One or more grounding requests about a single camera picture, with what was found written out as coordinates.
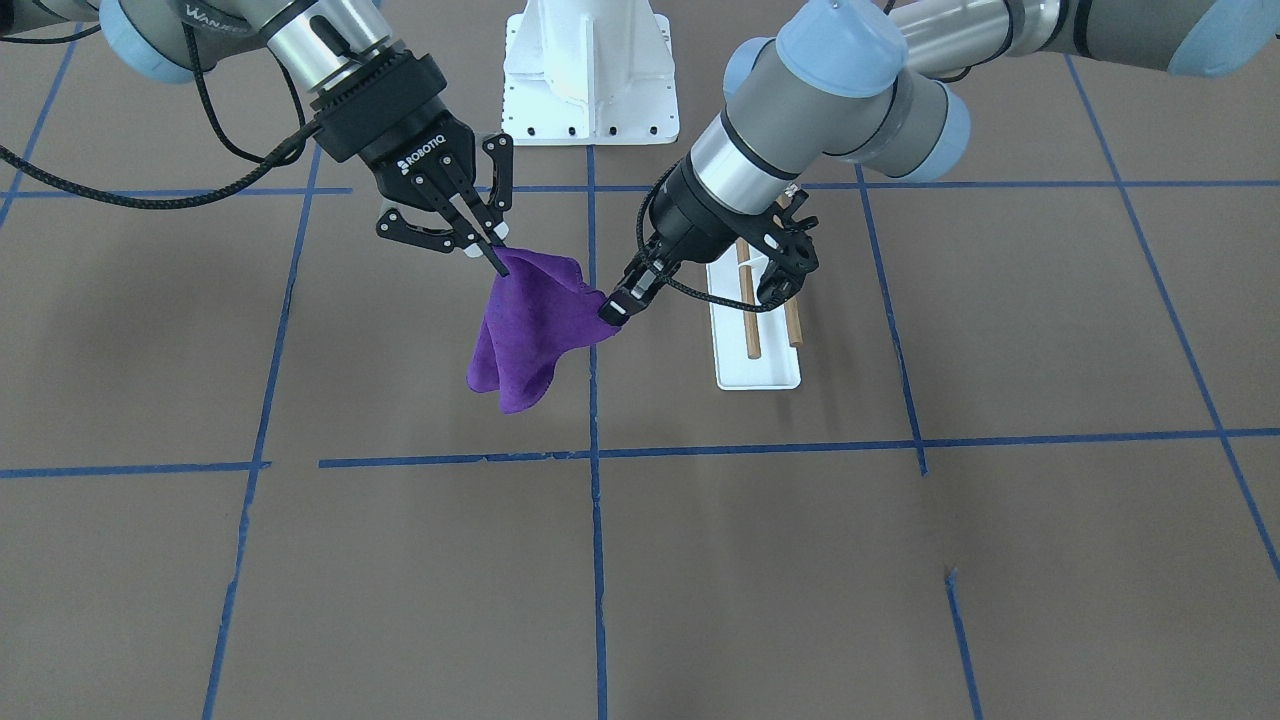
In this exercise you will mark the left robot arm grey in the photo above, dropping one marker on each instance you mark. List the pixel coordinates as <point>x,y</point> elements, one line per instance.
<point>849,80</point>

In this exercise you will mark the purple towel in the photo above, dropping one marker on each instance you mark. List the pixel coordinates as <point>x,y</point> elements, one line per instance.
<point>537,313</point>

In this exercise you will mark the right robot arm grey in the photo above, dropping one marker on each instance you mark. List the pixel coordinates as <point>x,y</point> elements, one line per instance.
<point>316,43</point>

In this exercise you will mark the white towel rack with wooden bars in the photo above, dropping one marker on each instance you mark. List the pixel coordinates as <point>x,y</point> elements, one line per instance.
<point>751,351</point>

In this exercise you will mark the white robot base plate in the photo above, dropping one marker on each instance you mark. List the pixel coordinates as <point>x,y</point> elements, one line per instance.
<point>589,73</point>

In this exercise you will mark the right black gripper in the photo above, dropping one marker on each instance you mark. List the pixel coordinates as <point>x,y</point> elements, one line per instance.
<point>400,135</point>

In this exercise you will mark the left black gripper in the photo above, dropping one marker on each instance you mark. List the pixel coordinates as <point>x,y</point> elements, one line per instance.
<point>693,213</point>

